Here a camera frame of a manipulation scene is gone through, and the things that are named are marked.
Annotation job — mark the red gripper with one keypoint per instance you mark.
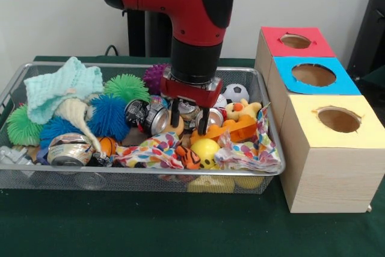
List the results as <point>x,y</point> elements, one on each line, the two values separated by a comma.
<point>192,94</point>

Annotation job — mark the polka dot cloth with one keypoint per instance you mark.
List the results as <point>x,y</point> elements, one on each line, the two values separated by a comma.
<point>255,154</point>
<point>150,153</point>

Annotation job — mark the mint green muslin cloth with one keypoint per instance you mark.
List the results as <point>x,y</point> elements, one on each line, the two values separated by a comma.
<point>54,88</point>

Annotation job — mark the wooden three-hole box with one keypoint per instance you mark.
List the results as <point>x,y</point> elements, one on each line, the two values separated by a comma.
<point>331,172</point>

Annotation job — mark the crushed black can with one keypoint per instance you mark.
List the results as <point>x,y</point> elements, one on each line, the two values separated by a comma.
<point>141,114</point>

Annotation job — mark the orange block toy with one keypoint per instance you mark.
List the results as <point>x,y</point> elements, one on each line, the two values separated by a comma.
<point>237,129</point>

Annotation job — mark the small soccer ball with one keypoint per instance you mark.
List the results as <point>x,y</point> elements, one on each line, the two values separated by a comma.
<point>237,92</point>

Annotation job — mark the blue spiky ball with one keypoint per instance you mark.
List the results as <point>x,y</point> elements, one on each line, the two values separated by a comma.
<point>108,117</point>

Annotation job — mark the cream muslin cloth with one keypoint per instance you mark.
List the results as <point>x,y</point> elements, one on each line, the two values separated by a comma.
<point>75,112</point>

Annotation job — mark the dark green table cloth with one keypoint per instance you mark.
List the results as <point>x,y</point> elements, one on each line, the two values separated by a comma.
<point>150,227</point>
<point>376,77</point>

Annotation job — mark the crushed cream can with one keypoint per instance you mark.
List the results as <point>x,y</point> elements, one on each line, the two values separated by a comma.
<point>69,150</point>

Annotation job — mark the black upright stand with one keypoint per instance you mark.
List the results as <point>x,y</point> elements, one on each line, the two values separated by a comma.
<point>370,28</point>

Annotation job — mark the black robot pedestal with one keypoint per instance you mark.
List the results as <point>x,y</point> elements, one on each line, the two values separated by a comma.
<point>135,34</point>

